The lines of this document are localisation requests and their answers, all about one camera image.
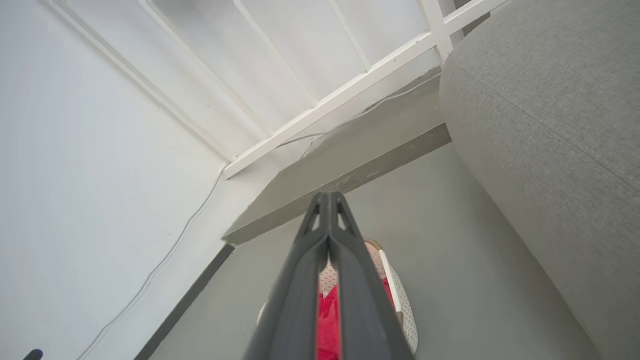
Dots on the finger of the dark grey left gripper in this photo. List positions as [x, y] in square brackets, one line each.
[34, 355]

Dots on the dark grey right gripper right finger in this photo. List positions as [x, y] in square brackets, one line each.
[365, 310]

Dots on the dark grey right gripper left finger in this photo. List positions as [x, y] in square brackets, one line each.
[295, 300]

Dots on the white perforated laundry basket brown rim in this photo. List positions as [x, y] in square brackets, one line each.
[407, 310]

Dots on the red garment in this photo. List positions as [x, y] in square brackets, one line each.
[327, 325]

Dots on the black baseboard strip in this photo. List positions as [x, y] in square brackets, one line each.
[190, 300]

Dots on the raised grey concrete step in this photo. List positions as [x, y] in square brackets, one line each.
[360, 150]

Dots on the white wooden railing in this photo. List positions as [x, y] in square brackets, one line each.
[350, 92]

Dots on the grey fabric sofa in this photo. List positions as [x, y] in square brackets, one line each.
[550, 125]

